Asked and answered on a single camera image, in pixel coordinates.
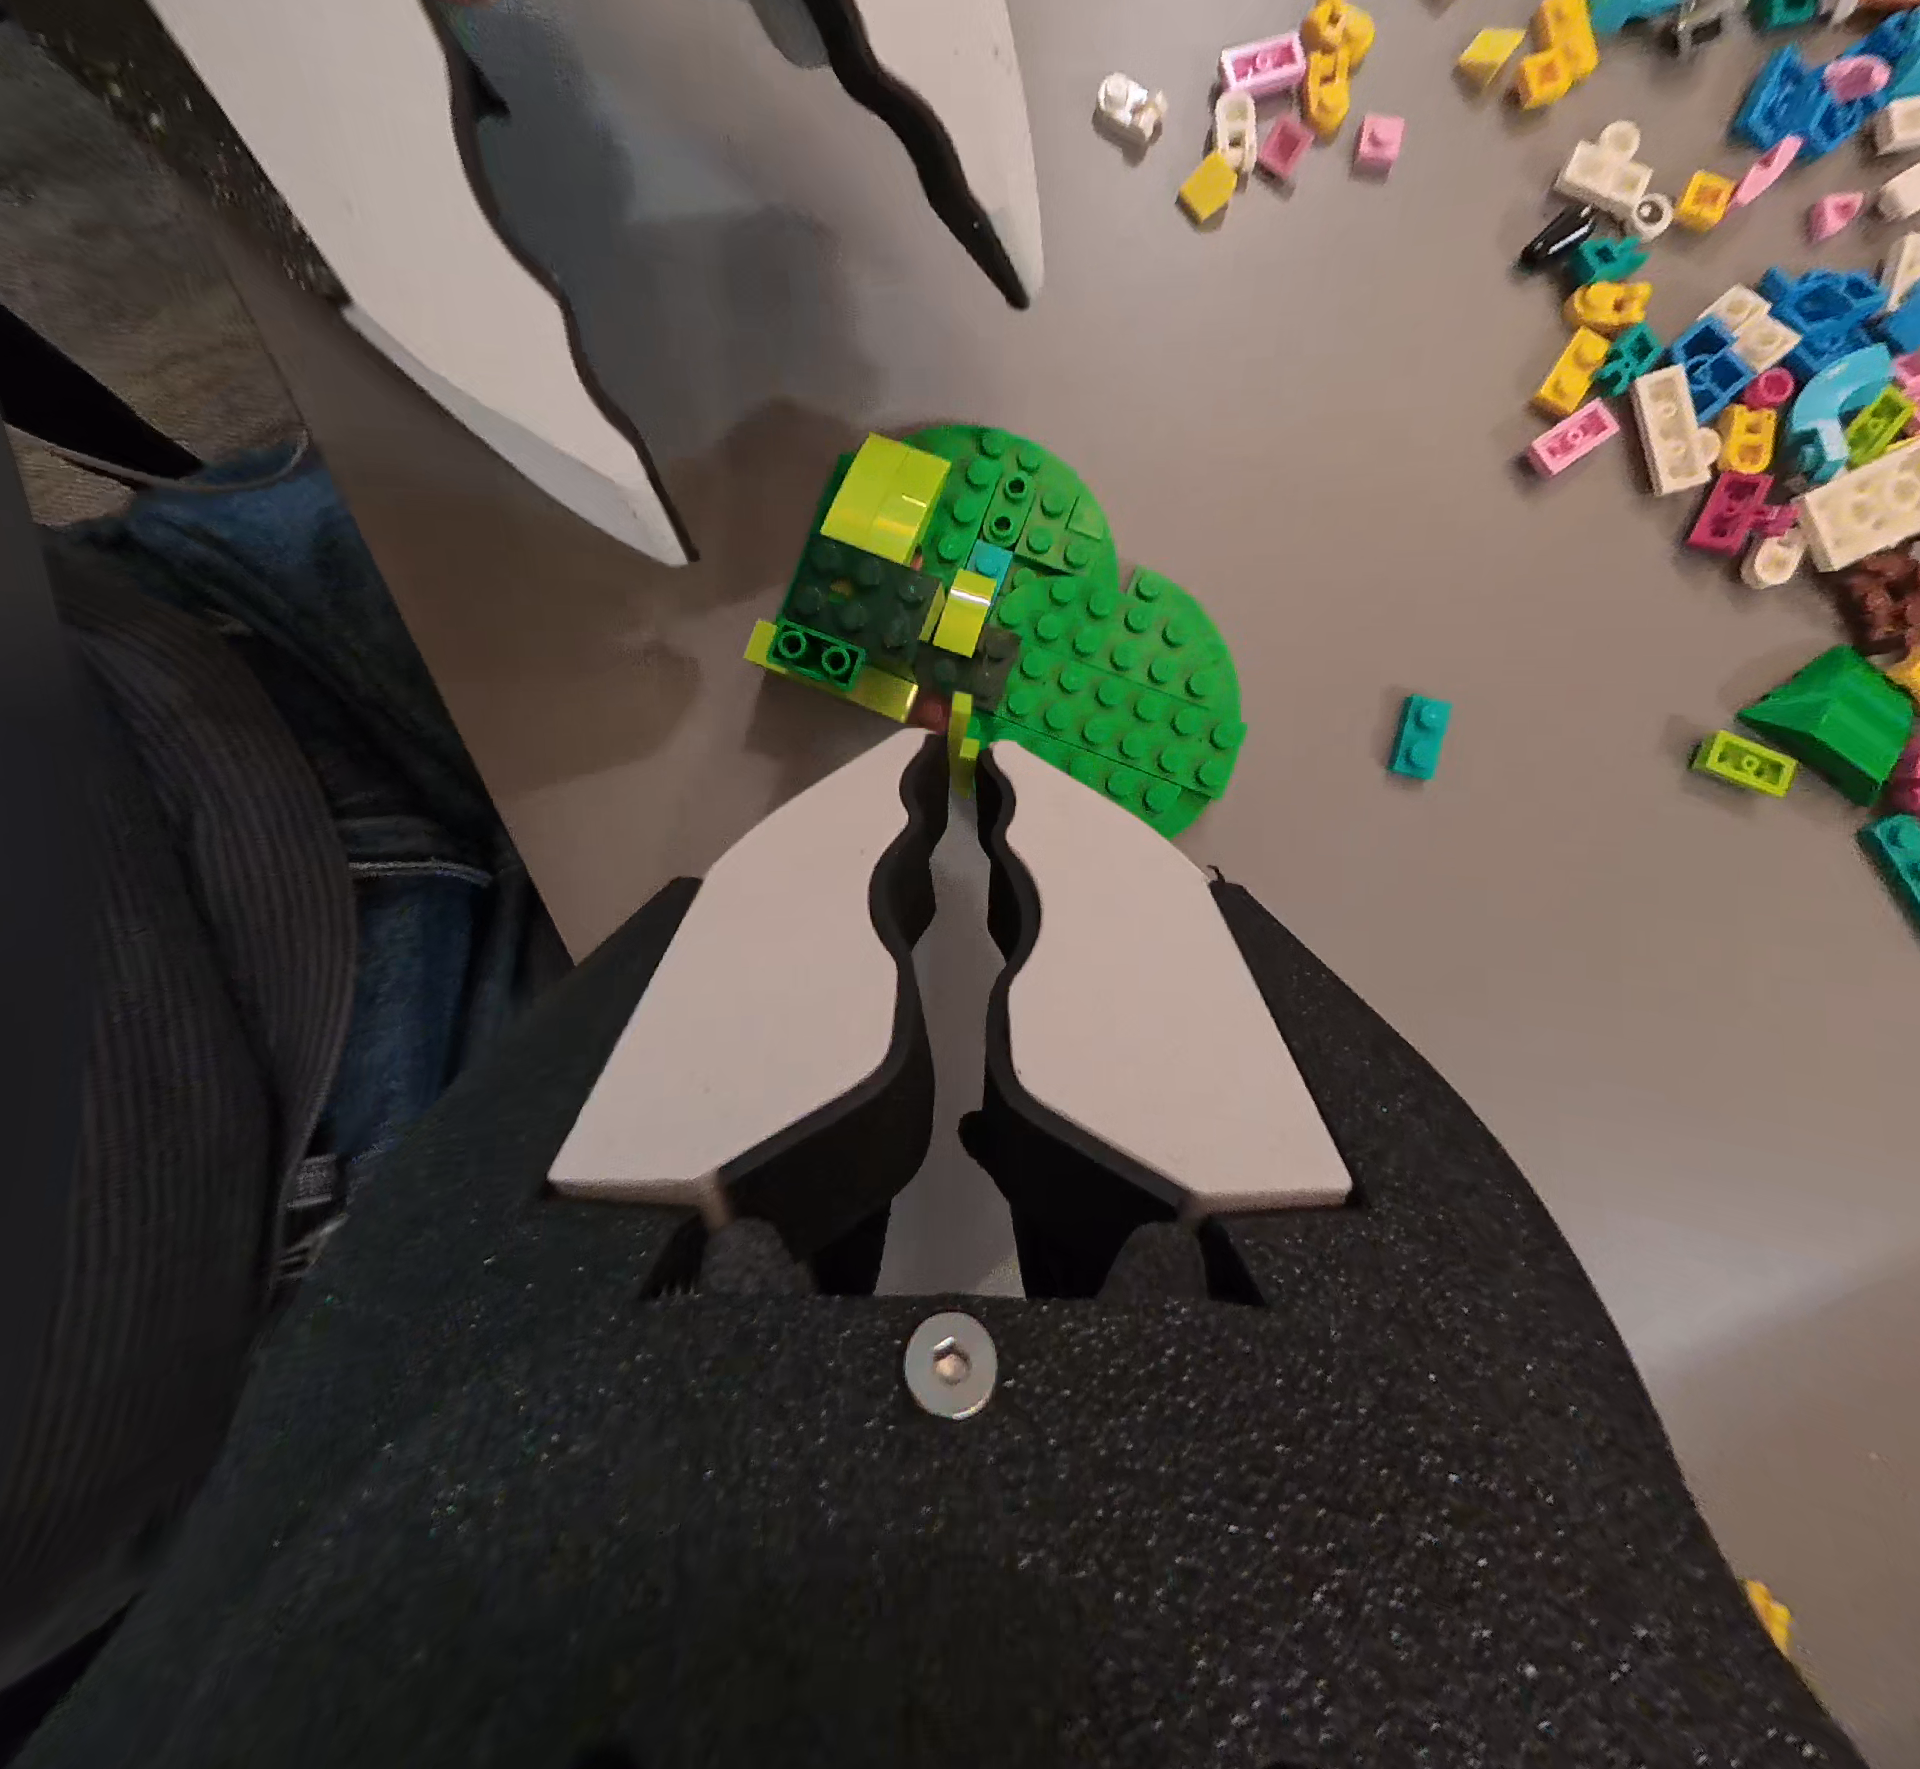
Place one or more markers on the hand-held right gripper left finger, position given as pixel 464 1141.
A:
pixel 751 1035

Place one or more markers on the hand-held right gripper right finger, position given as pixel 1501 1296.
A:
pixel 1156 1049

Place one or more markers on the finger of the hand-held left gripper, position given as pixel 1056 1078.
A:
pixel 947 14
pixel 345 150

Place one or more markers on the small lime lego slope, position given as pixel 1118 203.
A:
pixel 960 744

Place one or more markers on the green lego build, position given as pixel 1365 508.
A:
pixel 1111 672

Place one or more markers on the lime lego plate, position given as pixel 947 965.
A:
pixel 1745 764

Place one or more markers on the white lego piece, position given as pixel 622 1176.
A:
pixel 1128 110
pixel 1235 128

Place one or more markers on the small yellow lego tile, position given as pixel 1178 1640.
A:
pixel 1205 188

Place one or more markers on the small pink lego plate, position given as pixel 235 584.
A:
pixel 1284 147

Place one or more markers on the yellow lego clip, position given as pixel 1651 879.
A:
pixel 1336 25
pixel 1325 91

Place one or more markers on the small pink lego tile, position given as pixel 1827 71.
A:
pixel 1379 143

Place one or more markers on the green lego slope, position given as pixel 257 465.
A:
pixel 1829 720

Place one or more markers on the long teal lego plate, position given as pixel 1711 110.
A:
pixel 1895 863

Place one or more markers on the yellow lego plate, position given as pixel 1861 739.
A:
pixel 1770 1616

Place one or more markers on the pile of colourful lego pieces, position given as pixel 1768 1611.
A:
pixel 1770 299

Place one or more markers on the person's jeans leg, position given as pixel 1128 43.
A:
pixel 406 929

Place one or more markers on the person's dark striped sweater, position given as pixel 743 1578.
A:
pixel 166 1049

